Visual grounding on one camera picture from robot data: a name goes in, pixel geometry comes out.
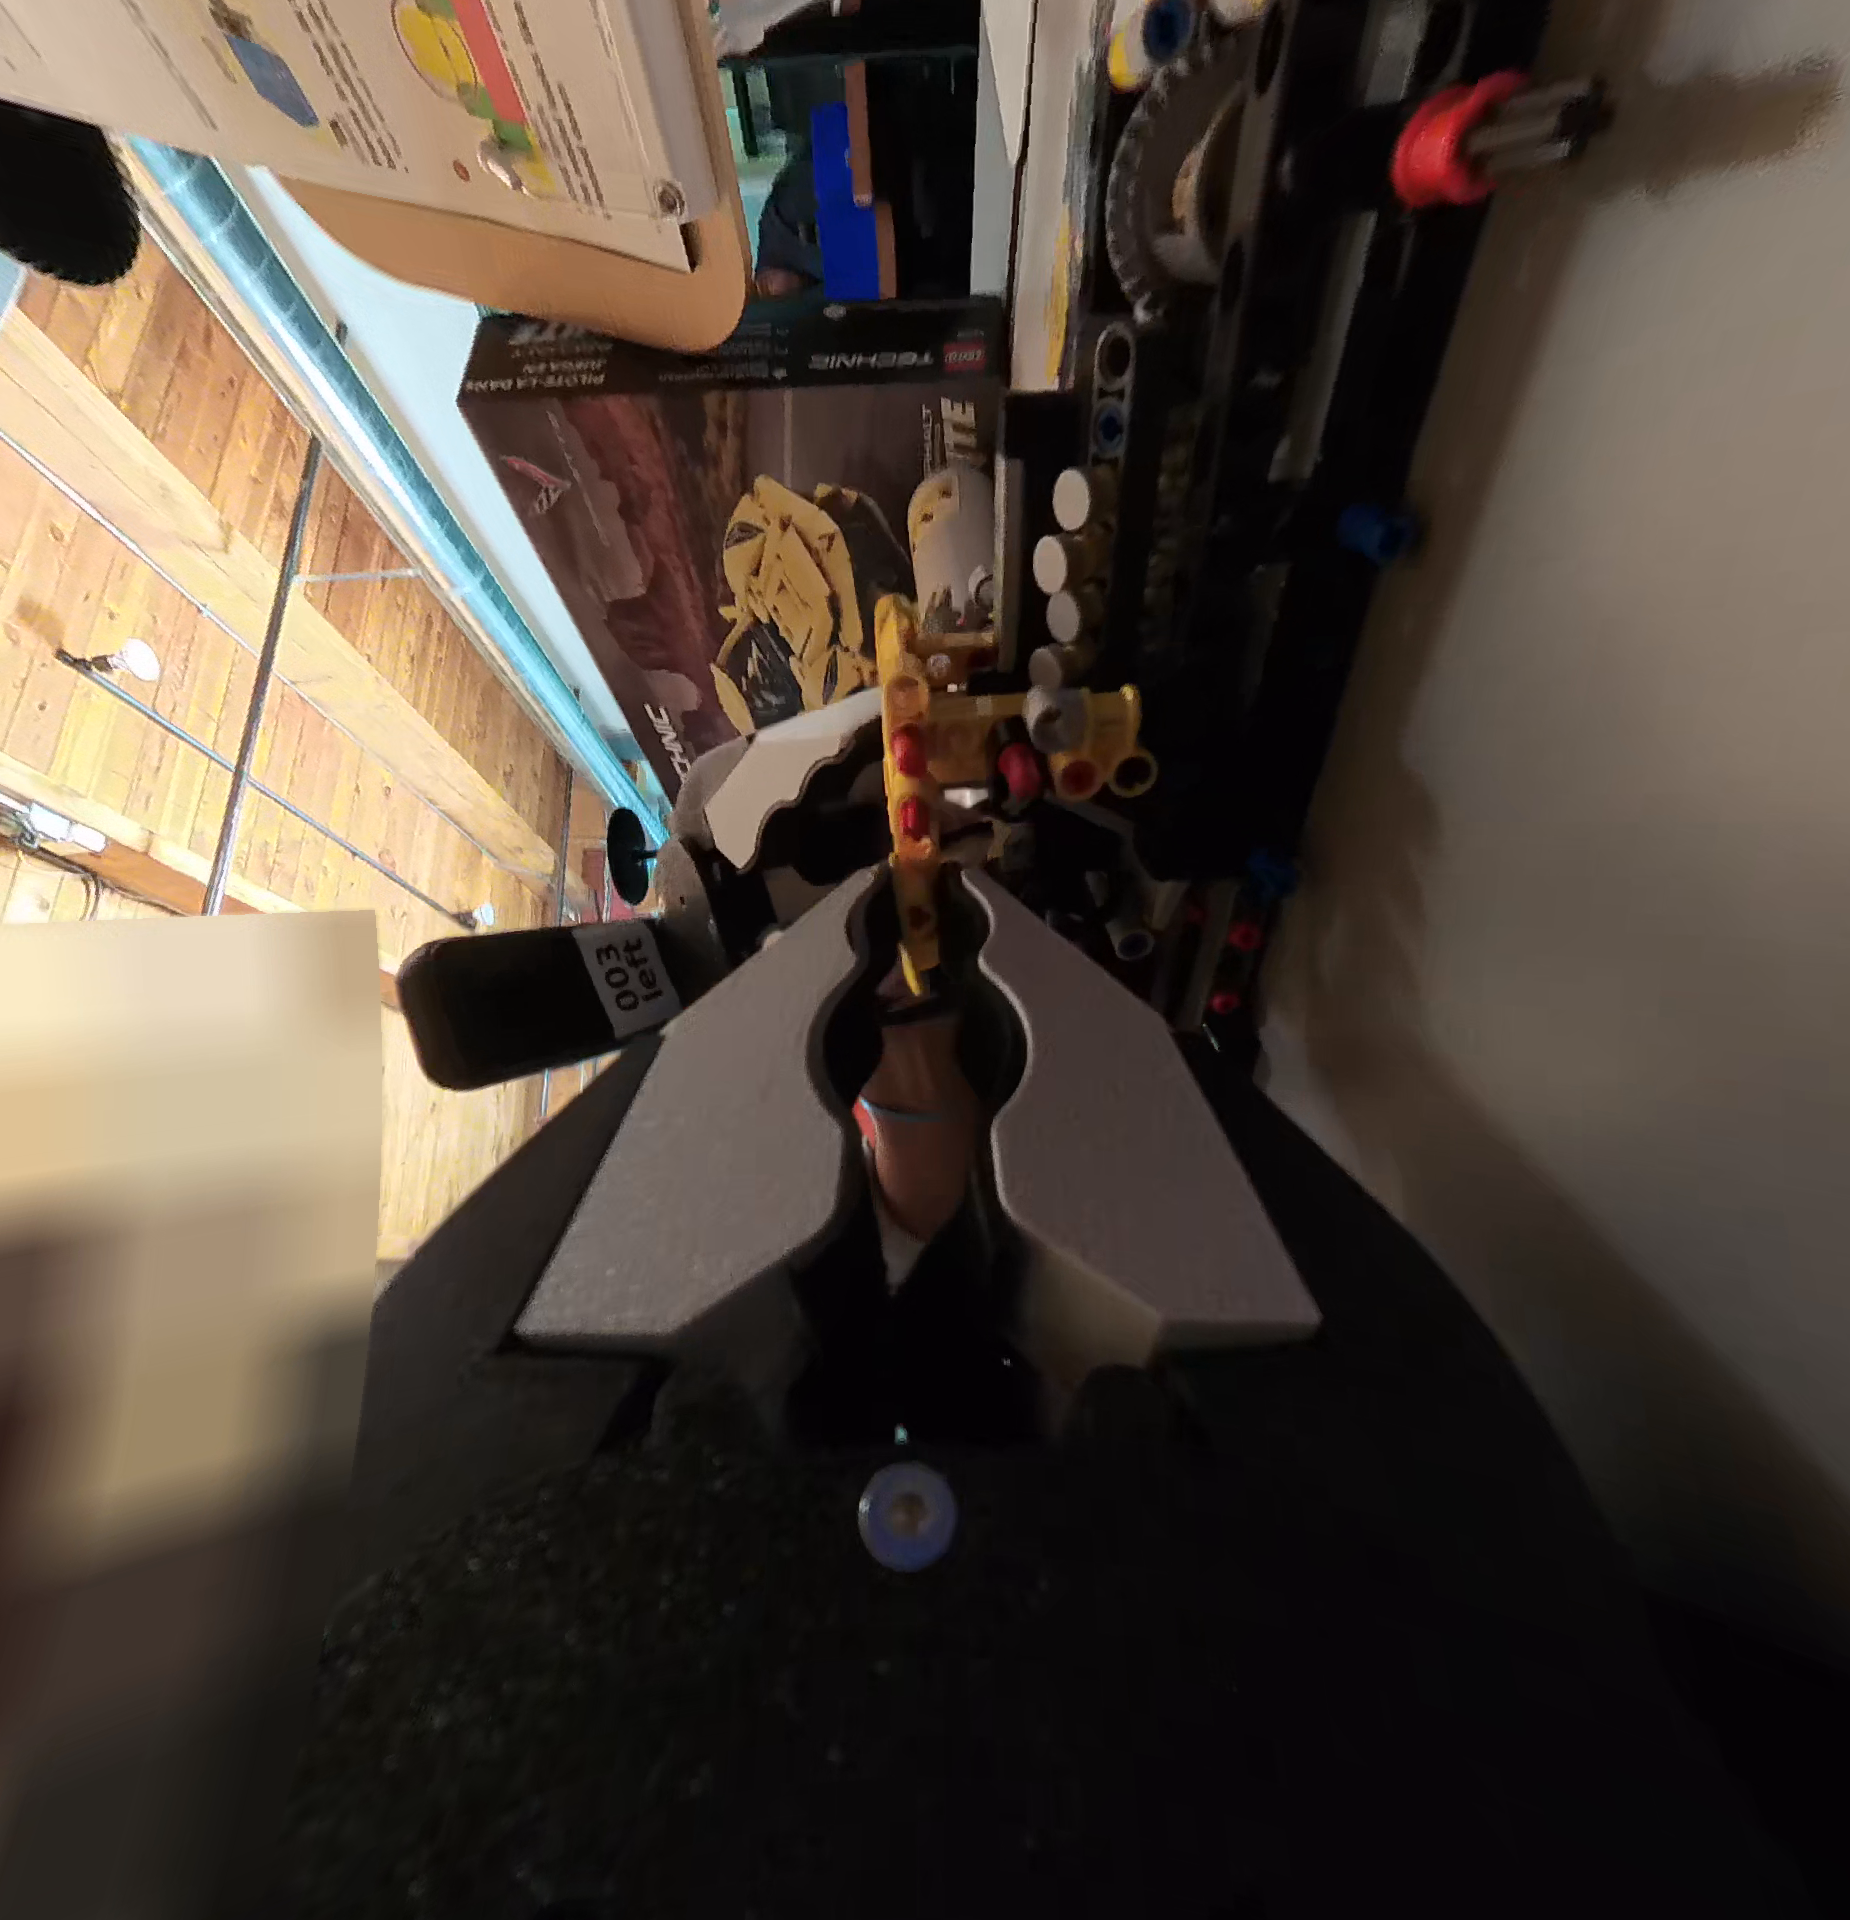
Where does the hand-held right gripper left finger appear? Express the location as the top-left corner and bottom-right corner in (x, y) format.
(511, 867), (889, 1351)

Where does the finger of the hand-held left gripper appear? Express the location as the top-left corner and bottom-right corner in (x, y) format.
(703, 700), (888, 874)

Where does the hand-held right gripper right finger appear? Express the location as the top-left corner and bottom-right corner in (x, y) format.
(947, 871), (1323, 1389)

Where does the yellow lego connector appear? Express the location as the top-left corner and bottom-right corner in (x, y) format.
(871, 592), (962, 1001)

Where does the partly built lego car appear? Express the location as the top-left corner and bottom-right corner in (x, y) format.
(904, 0), (1615, 1053)

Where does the person's left forearm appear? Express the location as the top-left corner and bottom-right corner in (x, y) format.
(858, 1032), (970, 1250)

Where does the black lego set box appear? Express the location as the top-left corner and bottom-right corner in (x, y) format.
(457, 300), (1017, 817)

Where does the wooden book stand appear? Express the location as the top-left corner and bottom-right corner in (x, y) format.
(0, 0), (758, 355)

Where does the blue plastic bin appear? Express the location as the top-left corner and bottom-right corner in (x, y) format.
(810, 104), (901, 302)

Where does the printed instruction sheet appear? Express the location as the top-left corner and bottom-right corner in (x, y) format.
(0, 0), (721, 275)

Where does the black pole lamp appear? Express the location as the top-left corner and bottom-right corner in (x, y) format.
(0, 87), (141, 289)

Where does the silver ventilation duct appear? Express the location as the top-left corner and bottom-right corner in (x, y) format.
(130, 135), (676, 845)

